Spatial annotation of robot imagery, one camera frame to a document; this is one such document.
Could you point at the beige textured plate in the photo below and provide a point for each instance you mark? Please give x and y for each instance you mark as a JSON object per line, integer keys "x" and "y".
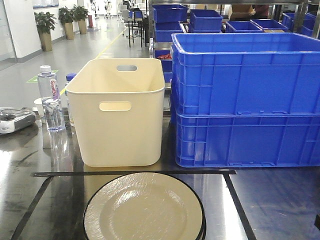
{"x": 145, "y": 206}

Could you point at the cream plastic basket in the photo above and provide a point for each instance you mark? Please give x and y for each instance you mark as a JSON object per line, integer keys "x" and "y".
{"x": 117, "y": 106}

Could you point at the lower stacked blue crate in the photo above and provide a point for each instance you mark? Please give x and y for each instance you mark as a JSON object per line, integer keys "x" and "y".
{"x": 216, "y": 141}

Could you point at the stacked blue crate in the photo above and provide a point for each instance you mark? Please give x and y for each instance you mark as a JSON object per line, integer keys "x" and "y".
{"x": 246, "y": 73}
{"x": 216, "y": 141}

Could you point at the upper stacked blue crate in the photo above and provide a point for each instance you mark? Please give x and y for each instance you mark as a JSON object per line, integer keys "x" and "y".
{"x": 246, "y": 73}

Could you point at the background blue crate top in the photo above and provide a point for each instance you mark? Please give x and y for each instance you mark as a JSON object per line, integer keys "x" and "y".
{"x": 165, "y": 13}

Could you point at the background blue crate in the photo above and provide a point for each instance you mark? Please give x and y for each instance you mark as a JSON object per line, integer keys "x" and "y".
{"x": 205, "y": 21}
{"x": 242, "y": 27}
{"x": 165, "y": 13}

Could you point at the background blue crate middle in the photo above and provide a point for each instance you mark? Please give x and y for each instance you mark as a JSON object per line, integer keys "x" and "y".
{"x": 205, "y": 21}

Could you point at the clear water bottle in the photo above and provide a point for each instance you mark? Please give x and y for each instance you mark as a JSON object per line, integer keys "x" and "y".
{"x": 50, "y": 99}

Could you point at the white paper cup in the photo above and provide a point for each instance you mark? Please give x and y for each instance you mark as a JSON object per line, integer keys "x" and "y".
{"x": 40, "y": 109}

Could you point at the background blue crate right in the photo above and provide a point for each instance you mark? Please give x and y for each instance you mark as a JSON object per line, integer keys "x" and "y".
{"x": 242, "y": 27}

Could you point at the far potted plant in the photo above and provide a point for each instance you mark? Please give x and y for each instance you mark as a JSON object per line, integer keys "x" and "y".
{"x": 80, "y": 15}

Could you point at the potted plant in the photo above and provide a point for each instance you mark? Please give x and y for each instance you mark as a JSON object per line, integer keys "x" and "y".
{"x": 66, "y": 18}
{"x": 45, "y": 22}
{"x": 80, "y": 15}

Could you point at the middle potted plant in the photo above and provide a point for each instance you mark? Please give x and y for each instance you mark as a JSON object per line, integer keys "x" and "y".
{"x": 66, "y": 18}

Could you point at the grey handheld controller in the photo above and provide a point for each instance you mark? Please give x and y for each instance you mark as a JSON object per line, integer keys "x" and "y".
{"x": 12, "y": 120}

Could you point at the left potted plant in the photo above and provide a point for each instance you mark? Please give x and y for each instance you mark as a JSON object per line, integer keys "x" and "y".
{"x": 45, "y": 22}

